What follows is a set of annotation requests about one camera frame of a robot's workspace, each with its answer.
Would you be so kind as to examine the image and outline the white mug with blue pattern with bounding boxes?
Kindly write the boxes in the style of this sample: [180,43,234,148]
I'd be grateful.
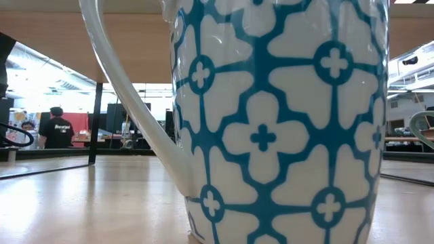
[78,0,390,244]

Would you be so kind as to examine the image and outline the green mug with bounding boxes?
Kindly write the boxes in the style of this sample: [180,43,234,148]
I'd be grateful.
[408,110,434,150]

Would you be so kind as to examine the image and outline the wooden background table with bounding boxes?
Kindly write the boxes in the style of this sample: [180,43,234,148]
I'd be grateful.
[66,135,123,143]

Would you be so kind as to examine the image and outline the person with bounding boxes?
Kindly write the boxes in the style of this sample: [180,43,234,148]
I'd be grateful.
[38,106,75,149]
[18,121,39,150]

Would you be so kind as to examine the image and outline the wooden shelf riser black legs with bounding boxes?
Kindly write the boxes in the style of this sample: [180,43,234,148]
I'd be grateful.
[0,0,434,187]

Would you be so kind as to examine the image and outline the long wooden workbench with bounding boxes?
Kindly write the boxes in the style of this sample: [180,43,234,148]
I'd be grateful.
[384,136,434,143]

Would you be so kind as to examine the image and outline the colourful printed poster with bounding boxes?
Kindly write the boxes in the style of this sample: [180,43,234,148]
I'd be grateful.
[8,110,28,136]

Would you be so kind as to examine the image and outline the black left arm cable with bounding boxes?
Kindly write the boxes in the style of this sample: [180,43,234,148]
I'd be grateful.
[0,122,35,148]

